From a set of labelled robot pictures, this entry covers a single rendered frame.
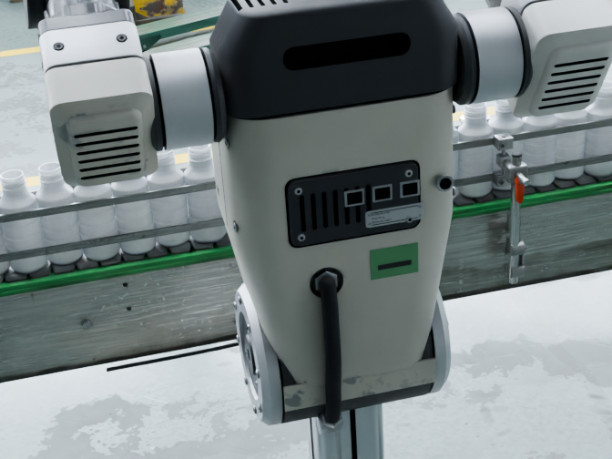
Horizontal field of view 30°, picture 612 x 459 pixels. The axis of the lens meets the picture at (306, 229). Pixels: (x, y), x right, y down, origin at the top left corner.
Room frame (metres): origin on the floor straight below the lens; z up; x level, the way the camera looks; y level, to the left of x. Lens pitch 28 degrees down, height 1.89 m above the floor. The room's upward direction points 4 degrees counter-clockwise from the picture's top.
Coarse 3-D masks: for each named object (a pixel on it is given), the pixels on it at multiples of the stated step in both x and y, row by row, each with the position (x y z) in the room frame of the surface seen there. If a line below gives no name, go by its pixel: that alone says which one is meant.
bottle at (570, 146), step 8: (568, 112) 1.82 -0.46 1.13; (576, 112) 1.82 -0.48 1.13; (584, 112) 1.83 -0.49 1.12; (560, 120) 1.82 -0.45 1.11; (568, 120) 1.81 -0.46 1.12; (576, 120) 1.81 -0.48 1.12; (584, 120) 1.82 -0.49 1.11; (560, 136) 1.82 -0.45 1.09; (568, 136) 1.81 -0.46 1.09; (576, 136) 1.81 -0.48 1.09; (584, 136) 1.82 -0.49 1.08; (560, 144) 1.82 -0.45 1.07; (568, 144) 1.81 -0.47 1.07; (576, 144) 1.81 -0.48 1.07; (584, 144) 1.82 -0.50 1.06; (560, 152) 1.82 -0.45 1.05; (568, 152) 1.81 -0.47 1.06; (576, 152) 1.81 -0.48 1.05; (584, 152) 1.83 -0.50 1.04; (560, 160) 1.81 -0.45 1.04; (568, 160) 1.81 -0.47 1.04; (568, 168) 1.81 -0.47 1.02; (576, 168) 1.81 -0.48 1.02; (560, 176) 1.81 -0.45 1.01; (568, 176) 1.81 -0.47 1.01; (576, 176) 1.81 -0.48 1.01
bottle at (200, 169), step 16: (208, 144) 1.70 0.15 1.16; (192, 160) 1.68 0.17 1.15; (208, 160) 1.68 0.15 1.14; (192, 176) 1.67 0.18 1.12; (208, 176) 1.67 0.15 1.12; (192, 192) 1.67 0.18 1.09; (208, 192) 1.67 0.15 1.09; (192, 208) 1.67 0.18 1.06; (208, 208) 1.67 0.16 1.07; (208, 240) 1.67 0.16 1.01
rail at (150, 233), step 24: (600, 120) 1.81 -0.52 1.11; (456, 144) 1.75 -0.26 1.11; (480, 144) 1.76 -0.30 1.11; (528, 168) 1.78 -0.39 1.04; (552, 168) 1.79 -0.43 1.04; (144, 192) 1.64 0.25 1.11; (168, 192) 1.65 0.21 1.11; (0, 216) 1.59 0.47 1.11; (24, 216) 1.60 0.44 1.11; (96, 240) 1.62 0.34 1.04; (120, 240) 1.63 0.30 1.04
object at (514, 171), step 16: (496, 144) 1.75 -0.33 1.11; (512, 144) 1.75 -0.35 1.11; (496, 160) 1.76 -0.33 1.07; (512, 160) 1.70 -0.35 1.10; (496, 176) 1.75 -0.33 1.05; (512, 176) 1.69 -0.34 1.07; (512, 192) 1.70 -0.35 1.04; (512, 208) 1.70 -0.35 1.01; (512, 224) 1.70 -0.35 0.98; (512, 240) 1.70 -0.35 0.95; (512, 256) 1.70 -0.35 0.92; (512, 272) 1.69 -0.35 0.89
